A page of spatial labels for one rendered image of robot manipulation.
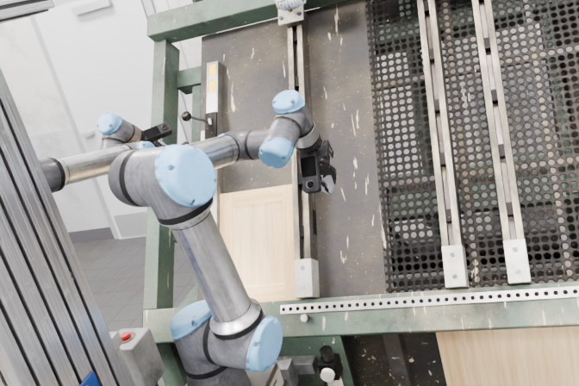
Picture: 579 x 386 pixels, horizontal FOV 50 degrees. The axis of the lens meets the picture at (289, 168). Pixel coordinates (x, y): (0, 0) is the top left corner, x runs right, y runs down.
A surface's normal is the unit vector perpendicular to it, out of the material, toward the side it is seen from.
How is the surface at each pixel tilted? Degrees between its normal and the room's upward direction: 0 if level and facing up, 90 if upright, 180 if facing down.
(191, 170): 83
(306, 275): 53
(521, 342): 90
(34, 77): 90
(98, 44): 90
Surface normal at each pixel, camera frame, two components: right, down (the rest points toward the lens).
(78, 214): -0.29, 0.37
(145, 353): 0.92, -0.14
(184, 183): 0.79, -0.16
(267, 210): -0.38, -0.26
